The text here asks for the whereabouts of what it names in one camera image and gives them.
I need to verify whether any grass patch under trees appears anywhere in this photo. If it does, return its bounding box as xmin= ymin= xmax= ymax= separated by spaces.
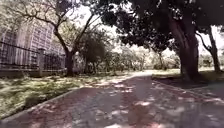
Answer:
xmin=151 ymin=68 xmax=224 ymax=88

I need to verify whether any red brick path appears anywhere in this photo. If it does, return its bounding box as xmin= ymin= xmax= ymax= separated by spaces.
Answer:
xmin=0 ymin=70 xmax=224 ymax=128

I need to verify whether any row of distant trees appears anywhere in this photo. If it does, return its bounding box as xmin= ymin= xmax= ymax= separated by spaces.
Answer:
xmin=99 ymin=44 xmax=183 ymax=73

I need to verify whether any large thick-trunked tree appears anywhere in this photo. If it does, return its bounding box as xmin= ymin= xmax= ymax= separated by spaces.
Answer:
xmin=96 ymin=0 xmax=224 ymax=82

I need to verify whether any pale tall building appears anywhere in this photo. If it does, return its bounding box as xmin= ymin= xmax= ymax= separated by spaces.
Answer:
xmin=0 ymin=13 xmax=66 ymax=66

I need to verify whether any bare branching tree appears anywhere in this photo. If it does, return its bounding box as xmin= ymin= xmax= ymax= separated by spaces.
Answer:
xmin=3 ymin=0 xmax=101 ymax=78

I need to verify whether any dark bushy tree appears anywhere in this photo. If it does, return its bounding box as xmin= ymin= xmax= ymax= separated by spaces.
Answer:
xmin=77 ymin=30 xmax=108 ymax=75

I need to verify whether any grey stone kerb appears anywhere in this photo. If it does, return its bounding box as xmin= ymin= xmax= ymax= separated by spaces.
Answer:
xmin=0 ymin=74 xmax=133 ymax=124

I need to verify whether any dark metal fence on wall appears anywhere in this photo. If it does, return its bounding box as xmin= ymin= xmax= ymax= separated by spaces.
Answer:
xmin=0 ymin=41 xmax=67 ymax=79

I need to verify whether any slender leaning tree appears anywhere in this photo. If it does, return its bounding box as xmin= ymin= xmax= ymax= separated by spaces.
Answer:
xmin=195 ymin=25 xmax=224 ymax=74

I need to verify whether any grass verge with leaves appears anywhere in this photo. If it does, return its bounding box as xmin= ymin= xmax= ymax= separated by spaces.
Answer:
xmin=0 ymin=71 xmax=134 ymax=120

